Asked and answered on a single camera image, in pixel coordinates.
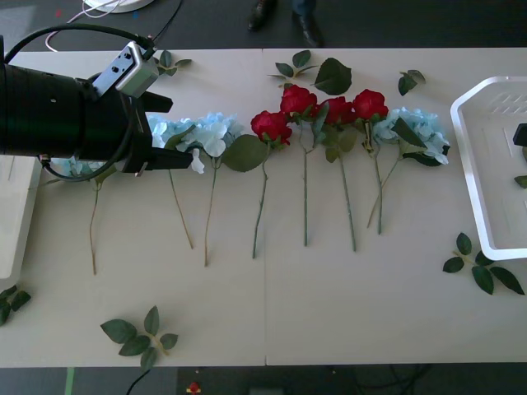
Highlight white round base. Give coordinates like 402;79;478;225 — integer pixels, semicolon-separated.
82;0;153;14

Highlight green leaf twig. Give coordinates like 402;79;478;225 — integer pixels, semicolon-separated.
0;282;32;328
398;68;427;97
157;49;193;77
267;49;320;90
442;232;526;296
100;305;180;371

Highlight large single green leaf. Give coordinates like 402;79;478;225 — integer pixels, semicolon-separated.
311;57;353;96

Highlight pale blue artificial flower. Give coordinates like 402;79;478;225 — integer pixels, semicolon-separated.
191;111;269;267
147;116;198;250
51;158;110;276
366;106;451;228

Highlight shallow white box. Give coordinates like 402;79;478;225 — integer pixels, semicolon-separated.
450;76;527;261
0;155;42;280

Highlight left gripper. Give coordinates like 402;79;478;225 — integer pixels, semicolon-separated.
76;73;194;174

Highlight black floor cable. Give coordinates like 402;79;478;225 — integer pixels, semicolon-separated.
147;0;184;44
125;369;152;395

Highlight person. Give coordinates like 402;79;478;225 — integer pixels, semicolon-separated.
246;0;325;49

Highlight red artificial rose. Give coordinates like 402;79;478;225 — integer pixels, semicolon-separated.
250;110;294;260
352;89;390;235
312;97;360;253
281;85;320;247

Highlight white floor cable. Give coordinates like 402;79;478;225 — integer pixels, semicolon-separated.
45;0;124;53

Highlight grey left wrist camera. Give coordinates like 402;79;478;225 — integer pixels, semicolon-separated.
92;40;160;99

